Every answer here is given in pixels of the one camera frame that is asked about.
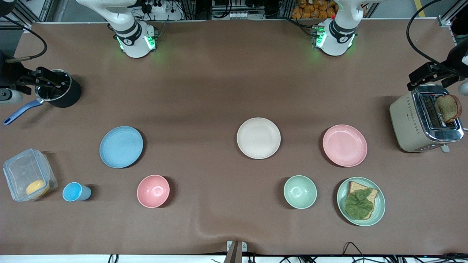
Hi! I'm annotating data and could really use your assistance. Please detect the black pot blue handle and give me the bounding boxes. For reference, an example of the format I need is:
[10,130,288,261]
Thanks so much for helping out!
[3,69,82,126]

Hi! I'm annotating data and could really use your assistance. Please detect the metal bracket at table edge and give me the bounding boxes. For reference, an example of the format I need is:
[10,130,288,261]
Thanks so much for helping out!
[227,240,247,263]

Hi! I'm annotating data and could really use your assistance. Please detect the blue cup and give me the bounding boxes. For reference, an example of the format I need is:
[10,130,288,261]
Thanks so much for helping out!
[62,182,92,202]

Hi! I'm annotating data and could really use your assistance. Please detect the blue plate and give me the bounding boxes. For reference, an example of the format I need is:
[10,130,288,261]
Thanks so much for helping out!
[99,126,144,169]

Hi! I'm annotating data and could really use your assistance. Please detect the yellow round food piece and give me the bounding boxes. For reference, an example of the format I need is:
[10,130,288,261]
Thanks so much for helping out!
[26,179,50,197]

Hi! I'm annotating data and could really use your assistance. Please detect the pink plate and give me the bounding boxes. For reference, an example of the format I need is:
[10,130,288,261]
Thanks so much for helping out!
[322,125,368,167]

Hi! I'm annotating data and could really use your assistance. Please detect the pink bowl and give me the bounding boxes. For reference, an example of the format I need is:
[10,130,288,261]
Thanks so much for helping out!
[137,175,170,209]

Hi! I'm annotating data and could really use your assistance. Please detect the black looped floor cable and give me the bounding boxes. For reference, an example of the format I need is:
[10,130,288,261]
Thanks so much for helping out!
[342,241,367,263]

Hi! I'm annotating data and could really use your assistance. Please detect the aluminium frame rail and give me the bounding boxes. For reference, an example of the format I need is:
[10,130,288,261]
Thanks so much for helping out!
[438,4,468,28]
[0,0,55,30]

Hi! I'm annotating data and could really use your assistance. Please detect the green bowl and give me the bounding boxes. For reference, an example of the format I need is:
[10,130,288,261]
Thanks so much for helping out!
[284,175,317,209]

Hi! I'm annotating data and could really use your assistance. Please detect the toast slice with lettuce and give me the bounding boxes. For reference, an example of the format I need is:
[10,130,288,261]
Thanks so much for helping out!
[347,181,379,220]

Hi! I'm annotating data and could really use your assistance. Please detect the brown bread slice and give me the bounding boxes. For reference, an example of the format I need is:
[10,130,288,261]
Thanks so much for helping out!
[436,94,463,123]

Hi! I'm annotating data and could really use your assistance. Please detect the pile of orange buns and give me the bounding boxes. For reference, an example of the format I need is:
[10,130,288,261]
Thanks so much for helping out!
[291,0,337,19]

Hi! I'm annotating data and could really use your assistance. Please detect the clear plastic lidded container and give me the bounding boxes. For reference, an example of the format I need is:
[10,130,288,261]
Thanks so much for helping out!
[3,148,58,202]

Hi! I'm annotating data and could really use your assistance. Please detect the beige plate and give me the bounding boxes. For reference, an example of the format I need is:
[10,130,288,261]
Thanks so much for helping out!
[237,117,281,160]

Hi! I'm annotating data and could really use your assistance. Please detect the beige chrome toaster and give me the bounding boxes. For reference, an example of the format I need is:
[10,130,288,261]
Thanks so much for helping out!
[389,85,465,153]

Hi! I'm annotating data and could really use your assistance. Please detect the white power strip with plugs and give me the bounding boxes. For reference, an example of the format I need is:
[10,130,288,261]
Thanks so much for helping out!
[141,0,183,20]

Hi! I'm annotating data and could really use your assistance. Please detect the green plate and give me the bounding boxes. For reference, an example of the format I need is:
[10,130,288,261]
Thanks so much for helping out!
[337,177,386,227]

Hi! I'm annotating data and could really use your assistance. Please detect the brown table mat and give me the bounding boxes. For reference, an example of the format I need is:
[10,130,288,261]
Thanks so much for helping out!
[0,20,468,256]

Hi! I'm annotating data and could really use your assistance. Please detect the green lettuce leaf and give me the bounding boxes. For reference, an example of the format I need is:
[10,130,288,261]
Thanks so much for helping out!
[345,188,374,220]

